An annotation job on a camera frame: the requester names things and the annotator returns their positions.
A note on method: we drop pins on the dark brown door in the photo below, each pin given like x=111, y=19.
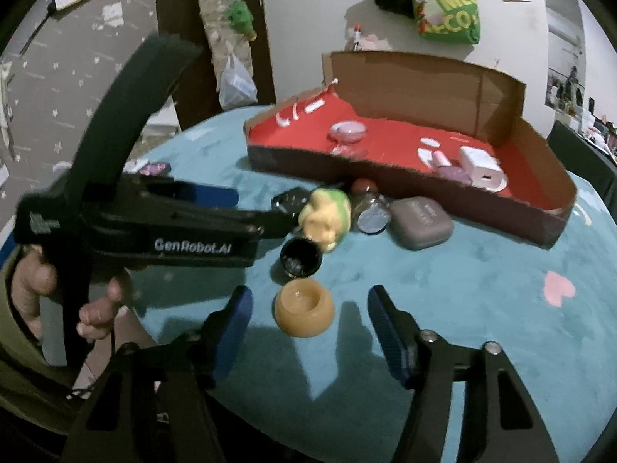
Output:
x=173, y=33

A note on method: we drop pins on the grey earbuds case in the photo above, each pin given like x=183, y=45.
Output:
x=419, y=222

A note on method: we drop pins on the clear plastic bag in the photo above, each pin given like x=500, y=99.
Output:
x=236, y=87

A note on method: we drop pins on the grey star carpet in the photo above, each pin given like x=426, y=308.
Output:
x=72, y=82

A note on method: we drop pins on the white tube with red tip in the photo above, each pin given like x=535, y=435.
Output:
x=357, y=38

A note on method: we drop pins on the green and yellow toy figure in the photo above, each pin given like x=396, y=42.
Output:
x=323, y=222

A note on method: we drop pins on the amber round jar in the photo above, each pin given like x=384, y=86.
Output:
x=308, y=320

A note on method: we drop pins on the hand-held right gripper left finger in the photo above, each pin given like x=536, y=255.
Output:
x=231, y=330

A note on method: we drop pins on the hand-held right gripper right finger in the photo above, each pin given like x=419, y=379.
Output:
x=390, y=340

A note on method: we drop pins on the pink earbuds case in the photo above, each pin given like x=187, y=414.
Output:
x=347, y=130

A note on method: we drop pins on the clear glass cup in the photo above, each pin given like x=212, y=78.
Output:
x=344, y=148

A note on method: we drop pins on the cardboard box with red lining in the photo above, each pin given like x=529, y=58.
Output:
x=385, y=130

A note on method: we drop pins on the green plush toy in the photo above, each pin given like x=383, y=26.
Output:
x=240, y=15

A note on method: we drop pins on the white charger plug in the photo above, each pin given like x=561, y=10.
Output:
x=477, y=164

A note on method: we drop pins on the lilac nail polish bottle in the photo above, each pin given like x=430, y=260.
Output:
x=453, y=173

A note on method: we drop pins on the person's left hand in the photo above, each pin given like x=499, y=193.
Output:
x=99, y=318

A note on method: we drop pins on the gold studded cylinder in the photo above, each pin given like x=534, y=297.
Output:
x=301, y=258

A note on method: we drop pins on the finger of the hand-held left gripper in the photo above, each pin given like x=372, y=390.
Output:
x=231, y=222
x=214, y=194

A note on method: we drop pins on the glass bottle with brown cap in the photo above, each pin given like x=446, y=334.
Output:
x=373, y=219

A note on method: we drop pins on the cluttered dark table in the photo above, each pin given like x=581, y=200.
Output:
x=569, y=140

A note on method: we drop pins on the green printed bag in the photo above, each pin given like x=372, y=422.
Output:
x=448, y=14

